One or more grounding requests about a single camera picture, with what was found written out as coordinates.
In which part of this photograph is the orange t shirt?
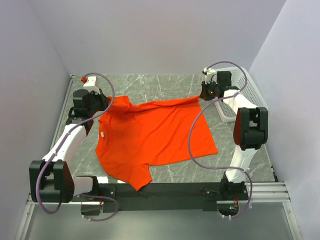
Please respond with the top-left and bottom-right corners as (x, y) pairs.
(95, 96), (218, 191)

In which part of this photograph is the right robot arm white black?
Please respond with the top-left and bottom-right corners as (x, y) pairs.
(200, 68), (268, 198)

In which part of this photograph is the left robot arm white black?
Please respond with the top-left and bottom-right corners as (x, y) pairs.
(29, 88), (110, 203)

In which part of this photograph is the white plastic mesh basket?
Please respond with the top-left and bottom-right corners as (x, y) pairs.
(214, 66), (269, 123)

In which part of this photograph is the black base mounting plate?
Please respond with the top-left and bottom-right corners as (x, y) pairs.
(73, 182), (249, 213)

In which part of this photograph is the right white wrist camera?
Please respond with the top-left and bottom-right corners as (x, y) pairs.
(202, 67), (217, 85)

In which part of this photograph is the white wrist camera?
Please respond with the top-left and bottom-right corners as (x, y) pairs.
(81, 76), (100, 94)
(202, 67), (217, 85)

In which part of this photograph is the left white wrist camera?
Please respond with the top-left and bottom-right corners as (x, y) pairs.
(81, 76), (100, 94)

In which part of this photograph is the aluminium rail frame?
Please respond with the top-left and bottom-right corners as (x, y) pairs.
(29, 75), (290, 211)

